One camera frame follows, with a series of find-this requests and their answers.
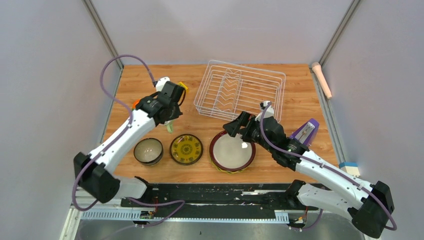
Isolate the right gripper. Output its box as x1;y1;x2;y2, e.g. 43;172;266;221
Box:
222;111;274;154

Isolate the brown-rimmed white plate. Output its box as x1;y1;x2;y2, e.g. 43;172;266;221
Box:
208;130;256;171

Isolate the yellow dotted plate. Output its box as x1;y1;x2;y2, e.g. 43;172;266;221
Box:
211;162;247;175

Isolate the dark blue bowl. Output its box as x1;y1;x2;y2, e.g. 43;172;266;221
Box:
133;138;164;166

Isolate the yellow patterned black-rimmed plate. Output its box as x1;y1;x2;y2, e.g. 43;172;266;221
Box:
169;133;204;166

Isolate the black plate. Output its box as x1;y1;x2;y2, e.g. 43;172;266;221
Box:
169;133;204;166

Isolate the light green mug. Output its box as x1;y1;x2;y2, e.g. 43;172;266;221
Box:
161;120;174;134

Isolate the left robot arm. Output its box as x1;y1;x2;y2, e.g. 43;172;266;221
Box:
73;77;187;207

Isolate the yellow toy brick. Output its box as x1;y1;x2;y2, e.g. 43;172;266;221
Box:
178;81;189;94

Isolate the orange toy on grey base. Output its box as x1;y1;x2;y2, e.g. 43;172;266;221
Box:
131;99;140;110

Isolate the purple metronome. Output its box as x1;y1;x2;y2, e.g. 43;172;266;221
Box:
290;118;320;147

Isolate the blue and white toy brick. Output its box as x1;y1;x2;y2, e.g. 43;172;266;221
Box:
338;162;361;177

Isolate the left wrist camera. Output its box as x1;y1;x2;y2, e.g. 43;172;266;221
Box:
155;76;170;92

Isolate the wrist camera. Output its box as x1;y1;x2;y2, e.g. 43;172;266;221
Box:
255;100;275;122
155;76;170;92

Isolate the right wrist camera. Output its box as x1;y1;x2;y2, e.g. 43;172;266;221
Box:
255;100;275;122

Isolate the white wire dish rack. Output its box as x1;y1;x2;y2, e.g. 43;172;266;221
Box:
193;60;286;122

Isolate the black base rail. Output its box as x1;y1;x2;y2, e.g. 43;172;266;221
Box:
140;183;317;220

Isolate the beige cylinder handle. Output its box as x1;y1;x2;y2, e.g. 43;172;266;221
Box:
311;62;333;99

